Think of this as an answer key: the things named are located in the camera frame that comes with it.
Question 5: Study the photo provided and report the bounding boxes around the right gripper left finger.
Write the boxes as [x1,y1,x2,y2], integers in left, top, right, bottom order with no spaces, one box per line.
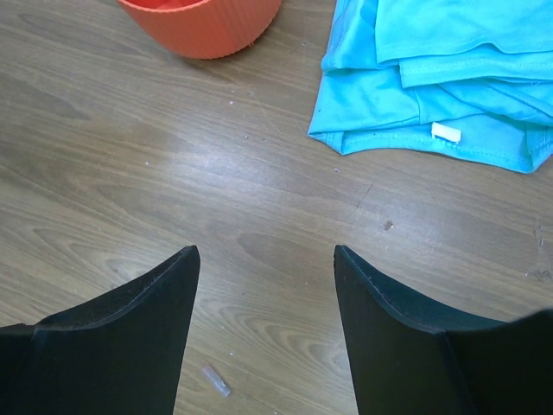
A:
[1,246,200,414]

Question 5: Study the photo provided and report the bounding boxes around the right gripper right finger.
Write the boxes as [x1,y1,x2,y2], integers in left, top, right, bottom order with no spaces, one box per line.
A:
[334,246,552,414]

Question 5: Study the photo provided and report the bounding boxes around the small clear cap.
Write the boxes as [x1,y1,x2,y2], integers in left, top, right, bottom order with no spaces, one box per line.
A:
[202,366,231,398]

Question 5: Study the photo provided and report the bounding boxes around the teal folded cloth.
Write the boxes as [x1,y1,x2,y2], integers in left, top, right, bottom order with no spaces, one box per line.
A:
[308,1,552,173]

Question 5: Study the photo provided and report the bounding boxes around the orange divided round container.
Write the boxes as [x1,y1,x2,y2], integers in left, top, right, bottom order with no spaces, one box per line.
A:
[119,0,282,60]

